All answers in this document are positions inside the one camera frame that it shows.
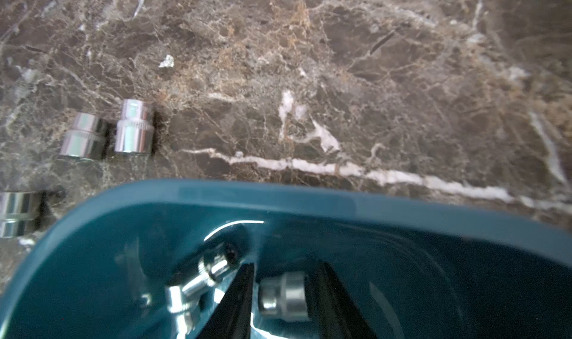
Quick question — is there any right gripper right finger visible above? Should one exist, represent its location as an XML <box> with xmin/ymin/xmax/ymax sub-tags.
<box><xmin>314</xmin><ymin>262</ymin><xmax>377</xmax><ymax>338</ymax></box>

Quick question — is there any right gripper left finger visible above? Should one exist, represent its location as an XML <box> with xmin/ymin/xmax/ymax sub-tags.
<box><xmin>196</xmin><ymin>264</ymin><xmax>255</xmax><ymax>339</ymax></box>

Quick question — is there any teal plastic storage box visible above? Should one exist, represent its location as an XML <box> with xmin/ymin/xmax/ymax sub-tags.
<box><xmin>1</xmin><ymin>179</ymin><xmax>571</xmax><ymax>338</ymax></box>

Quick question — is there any chrome socket stepped table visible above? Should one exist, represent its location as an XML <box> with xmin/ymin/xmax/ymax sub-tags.
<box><xmin>114</xmin><ymin>99</ymin><xmax>155</xmax><ymax>155</ymax></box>

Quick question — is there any chrome socket table edge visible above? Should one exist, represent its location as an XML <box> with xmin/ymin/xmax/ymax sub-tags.
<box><xmin>1</xmin><ymin>191</ymin><xmax>43</xmax><ymax>239</ymax></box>

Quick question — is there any chrome socket small right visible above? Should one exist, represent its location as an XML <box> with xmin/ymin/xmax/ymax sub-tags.
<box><xmin>258</xmin><ymin>271</ymin><xmax>310</xmax><ymax>323</ymax></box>

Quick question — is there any chrome socket long left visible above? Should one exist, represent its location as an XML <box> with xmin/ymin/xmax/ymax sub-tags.
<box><xmin>165</xmin><ymin>242</ymin><xmax>240</xmax><ymax>338</ymax></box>

